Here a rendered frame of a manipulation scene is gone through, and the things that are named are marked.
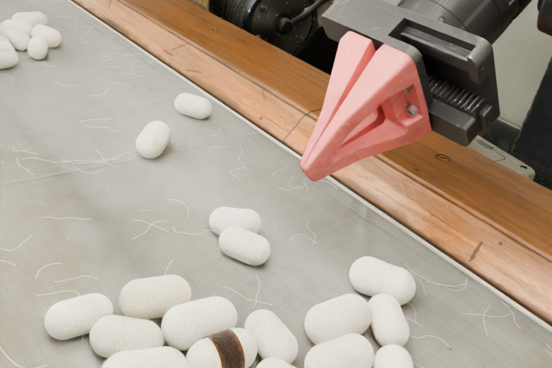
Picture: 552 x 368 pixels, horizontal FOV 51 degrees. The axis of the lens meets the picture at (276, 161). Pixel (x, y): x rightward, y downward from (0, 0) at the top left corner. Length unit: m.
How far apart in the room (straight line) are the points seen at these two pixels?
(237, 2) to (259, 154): 0.43
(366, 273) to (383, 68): 0.11
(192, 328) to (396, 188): 0.20
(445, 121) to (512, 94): 2.18
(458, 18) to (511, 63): 2.17
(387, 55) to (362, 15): 0.04
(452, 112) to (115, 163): 0.24
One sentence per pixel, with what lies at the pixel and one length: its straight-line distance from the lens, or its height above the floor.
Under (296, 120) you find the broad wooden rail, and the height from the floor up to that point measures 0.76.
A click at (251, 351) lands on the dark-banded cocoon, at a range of 0.28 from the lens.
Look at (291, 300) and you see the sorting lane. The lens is 0.33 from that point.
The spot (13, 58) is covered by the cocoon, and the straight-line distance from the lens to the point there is 0.58.
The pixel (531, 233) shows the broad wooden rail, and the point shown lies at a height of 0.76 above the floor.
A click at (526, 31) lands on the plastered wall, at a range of 2.46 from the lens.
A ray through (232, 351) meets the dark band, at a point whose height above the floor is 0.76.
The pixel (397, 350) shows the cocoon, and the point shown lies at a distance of 0.29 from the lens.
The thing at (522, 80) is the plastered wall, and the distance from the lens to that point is 2.49.
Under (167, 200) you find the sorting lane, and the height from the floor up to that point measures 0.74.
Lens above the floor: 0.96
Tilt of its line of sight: 29 degrees down
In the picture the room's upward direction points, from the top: 10 degrees clockwise
